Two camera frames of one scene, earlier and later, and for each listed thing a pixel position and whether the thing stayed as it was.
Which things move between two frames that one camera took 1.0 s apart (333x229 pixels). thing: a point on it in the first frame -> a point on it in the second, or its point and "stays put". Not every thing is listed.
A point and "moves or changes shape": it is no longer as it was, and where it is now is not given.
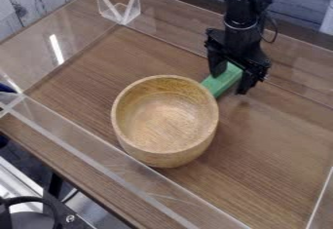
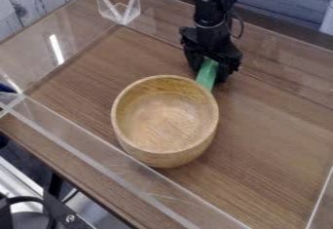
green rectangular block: x=220 y=83 moves or changes shape
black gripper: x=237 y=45 -> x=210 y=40
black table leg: x=55 y=186 stays put
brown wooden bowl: x=166 y=120 stays put
